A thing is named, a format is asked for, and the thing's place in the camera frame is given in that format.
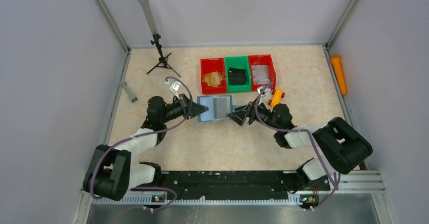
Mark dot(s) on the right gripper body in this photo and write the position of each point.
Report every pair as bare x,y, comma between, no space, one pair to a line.
250,113

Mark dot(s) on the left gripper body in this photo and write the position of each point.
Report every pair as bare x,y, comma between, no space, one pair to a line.
189,106

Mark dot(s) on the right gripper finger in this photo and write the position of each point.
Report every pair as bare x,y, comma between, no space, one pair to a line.
240,117
246,108

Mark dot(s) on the blue card holder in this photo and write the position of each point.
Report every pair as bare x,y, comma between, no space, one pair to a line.
218,107

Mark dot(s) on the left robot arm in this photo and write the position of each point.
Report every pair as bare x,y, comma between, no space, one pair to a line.
110,174

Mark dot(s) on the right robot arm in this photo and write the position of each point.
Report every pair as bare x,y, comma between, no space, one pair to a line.
338,146

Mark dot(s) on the black cards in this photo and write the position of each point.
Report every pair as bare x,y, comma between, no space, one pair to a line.
237,76

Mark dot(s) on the silver cards in bin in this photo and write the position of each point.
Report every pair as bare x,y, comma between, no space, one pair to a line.
260,74

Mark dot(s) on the yellow toy block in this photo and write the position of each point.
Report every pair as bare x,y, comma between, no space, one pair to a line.
277,94

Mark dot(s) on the green bin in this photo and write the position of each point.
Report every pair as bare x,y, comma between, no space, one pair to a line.
238,62

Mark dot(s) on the left red bin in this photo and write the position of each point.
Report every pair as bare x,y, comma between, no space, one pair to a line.
209,65

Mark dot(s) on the red bin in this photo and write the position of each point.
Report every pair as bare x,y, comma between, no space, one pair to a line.
209,65
262,60

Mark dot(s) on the grey small tool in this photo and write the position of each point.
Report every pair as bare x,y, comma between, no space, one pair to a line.
132,96

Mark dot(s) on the right red bin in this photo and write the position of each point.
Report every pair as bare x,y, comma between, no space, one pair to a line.
262,60

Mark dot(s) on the orange flashlight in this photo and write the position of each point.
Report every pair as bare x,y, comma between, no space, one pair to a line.
337,68

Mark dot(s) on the black tripod with grey tube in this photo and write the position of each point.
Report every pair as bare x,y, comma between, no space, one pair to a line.
163,59

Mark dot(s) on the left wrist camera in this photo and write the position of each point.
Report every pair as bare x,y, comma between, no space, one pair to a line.
174,86

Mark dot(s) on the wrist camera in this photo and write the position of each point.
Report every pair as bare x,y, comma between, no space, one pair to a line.
174,86
263,92

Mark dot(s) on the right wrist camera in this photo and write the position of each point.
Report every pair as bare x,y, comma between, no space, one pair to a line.
263,92

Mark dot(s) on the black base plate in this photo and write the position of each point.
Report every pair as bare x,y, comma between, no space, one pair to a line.
237,185

